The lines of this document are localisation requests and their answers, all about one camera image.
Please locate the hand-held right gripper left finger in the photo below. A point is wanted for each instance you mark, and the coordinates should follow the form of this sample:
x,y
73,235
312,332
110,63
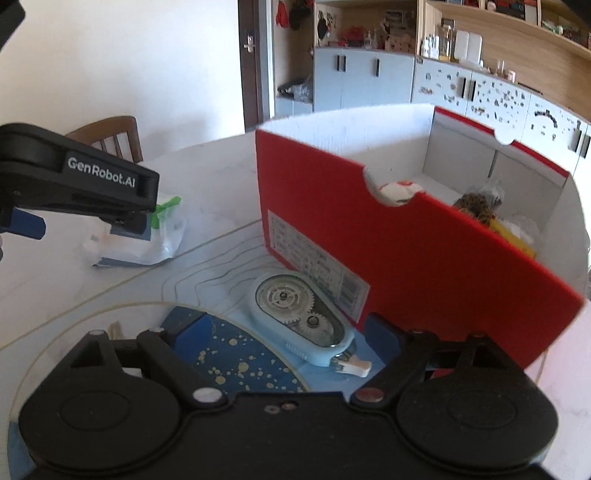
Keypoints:
x,y
191,330

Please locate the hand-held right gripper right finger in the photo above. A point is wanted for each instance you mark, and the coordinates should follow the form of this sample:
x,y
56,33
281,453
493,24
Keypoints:
x,y
383,337

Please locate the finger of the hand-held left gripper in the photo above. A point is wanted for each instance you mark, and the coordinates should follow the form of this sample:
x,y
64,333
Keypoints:
x,y
23,224
92,189

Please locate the wet wipes pack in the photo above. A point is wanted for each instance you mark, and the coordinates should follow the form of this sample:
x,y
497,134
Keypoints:
x,y
138,244

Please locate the red cardboard box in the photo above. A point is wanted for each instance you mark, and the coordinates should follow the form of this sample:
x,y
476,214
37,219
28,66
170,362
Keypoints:
x,y
415,267

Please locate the light blue correction tape dispenser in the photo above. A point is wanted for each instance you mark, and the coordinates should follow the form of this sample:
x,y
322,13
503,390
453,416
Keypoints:
x,y
295,314

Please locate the round white plush red spot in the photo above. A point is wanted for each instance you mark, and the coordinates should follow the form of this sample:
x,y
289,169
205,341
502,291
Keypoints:
x,y
399,191

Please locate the yellow rectangular toy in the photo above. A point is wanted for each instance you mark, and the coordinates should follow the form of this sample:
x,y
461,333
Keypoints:
x,y
512,240

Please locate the white packet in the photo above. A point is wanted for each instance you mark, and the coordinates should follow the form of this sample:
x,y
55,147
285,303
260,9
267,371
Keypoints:
x,y
524,228

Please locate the dark blue speckled placemat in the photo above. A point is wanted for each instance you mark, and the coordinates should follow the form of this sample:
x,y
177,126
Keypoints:
x,y
240,355

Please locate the wooden slat-back chair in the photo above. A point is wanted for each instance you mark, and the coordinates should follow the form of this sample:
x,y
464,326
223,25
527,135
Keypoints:
x,y
115,136

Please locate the brown entrance door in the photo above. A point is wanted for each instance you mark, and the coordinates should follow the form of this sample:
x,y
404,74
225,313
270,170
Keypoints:
x,y
249,92

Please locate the bag in cabinet niche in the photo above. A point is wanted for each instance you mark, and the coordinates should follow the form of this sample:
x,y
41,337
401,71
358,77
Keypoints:
x,y
295,88

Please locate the black hanging bag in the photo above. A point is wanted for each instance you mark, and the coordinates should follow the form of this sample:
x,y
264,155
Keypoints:
x,y
300,14

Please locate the grey wooden wall cabinet unit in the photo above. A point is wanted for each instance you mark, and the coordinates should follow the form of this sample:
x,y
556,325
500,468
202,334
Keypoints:
x,y
461,55

